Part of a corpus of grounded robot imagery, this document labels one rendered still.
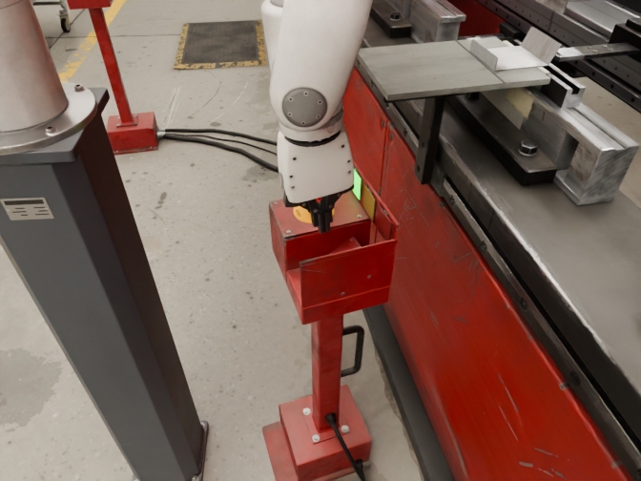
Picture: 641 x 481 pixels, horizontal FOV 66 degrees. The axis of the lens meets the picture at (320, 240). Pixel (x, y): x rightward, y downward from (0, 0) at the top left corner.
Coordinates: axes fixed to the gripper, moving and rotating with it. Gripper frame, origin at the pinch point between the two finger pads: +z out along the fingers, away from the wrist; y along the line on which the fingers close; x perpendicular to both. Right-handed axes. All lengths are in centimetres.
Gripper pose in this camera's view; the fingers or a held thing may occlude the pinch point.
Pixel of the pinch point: (321, 217)
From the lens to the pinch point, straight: 75.7
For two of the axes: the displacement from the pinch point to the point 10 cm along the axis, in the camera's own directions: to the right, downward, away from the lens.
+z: 0.8, 7.2, 6.8
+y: -9.4, 2.8, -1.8
